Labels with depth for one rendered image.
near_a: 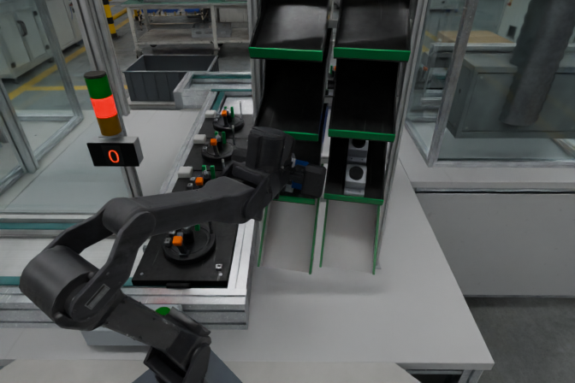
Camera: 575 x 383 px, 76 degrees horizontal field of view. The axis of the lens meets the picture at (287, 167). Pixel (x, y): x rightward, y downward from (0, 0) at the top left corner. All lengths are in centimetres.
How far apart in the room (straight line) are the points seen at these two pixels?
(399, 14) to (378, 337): 74
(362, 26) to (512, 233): 136
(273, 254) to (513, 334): 161
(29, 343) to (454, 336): 104
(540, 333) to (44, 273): 224
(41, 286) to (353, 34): 61
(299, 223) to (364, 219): 17
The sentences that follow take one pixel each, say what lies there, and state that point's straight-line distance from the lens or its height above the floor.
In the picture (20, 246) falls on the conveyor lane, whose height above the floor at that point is 92.
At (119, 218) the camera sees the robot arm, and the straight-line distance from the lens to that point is 43.
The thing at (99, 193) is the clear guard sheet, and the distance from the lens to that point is 124.
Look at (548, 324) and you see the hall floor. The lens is 245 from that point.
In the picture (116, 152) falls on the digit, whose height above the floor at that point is 121.
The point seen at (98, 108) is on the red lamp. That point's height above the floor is 134.
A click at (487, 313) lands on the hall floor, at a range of 234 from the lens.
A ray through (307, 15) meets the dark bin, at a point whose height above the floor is 156.
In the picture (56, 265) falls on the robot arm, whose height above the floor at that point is 143.
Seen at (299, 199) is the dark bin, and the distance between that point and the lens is 81.
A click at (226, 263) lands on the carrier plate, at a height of 97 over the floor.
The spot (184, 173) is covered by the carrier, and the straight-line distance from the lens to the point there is 133.
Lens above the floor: 170
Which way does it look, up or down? 33 degrees down
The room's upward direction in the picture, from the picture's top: straight up
